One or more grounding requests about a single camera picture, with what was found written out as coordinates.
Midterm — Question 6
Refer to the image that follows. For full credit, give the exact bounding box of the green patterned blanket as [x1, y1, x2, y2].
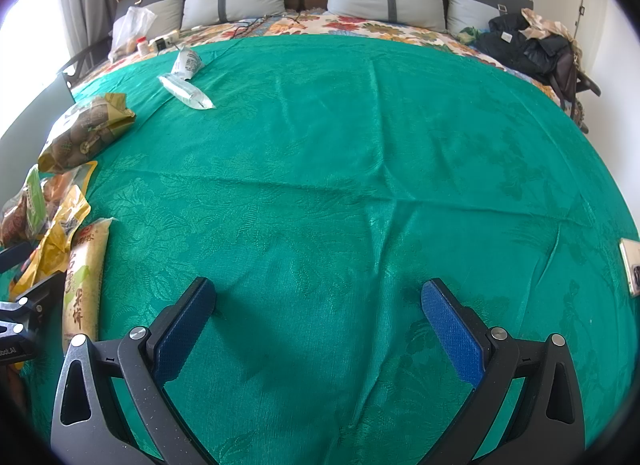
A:
[0, 35, 640, 465]

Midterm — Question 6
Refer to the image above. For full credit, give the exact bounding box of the short white printed packet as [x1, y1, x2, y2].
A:
[171, 45, 202, 82]

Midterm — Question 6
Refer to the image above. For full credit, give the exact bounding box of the black cable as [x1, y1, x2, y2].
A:
[230, 12, 301, 41]

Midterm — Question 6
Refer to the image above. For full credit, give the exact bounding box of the orange snack bag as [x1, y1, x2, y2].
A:
[40, 161, 98, 206]

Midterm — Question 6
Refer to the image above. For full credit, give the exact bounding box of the clear green-label snack bag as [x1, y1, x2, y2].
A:
[0, 165, 56, 246]

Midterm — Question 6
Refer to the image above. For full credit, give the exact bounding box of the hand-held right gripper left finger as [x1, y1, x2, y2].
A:
[50, 276, 217, 465]

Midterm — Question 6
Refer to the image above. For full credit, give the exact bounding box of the yellow snack bag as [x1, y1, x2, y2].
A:
[10, 185, 92, 296]

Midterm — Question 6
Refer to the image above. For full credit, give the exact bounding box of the long white snack packet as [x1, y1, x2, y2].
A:
[158, 74, 216, 111]

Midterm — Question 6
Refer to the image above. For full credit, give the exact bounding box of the olive green snack bag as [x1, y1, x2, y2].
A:
[37, 94, 137, 173]

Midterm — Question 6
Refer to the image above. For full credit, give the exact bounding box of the pale yellow rice cracker pack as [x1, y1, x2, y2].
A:
[62, 218, 116, 353]

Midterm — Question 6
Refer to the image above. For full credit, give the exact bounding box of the floral bed sheet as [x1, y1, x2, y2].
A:
[70, 9, 591, 133]

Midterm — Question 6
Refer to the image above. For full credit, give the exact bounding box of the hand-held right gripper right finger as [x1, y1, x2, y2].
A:
[421, 279, 586, 465]

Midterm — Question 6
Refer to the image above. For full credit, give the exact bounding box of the clear plastic bag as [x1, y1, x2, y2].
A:
[109, 6, 157, 62]

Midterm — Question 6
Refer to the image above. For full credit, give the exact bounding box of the brown handbag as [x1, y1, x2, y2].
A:
[547, 42, 603, 118]

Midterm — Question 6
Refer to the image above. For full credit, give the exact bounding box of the gold smartphone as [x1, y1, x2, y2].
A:
[619, 237, 640, 298]

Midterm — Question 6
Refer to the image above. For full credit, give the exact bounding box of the small white device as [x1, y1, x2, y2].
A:
[150, 30, 181, 52]

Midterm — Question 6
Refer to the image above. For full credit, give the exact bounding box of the beige crumpled cloth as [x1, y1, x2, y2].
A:
[520, 8, 573, 43]

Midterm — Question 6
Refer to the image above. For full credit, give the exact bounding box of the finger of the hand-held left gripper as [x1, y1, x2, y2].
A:
[0, 271, 67, 341]
[0, 242, 34, 273]

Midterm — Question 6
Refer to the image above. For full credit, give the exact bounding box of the dark chair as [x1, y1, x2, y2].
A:
[60, 38, 113, 91]

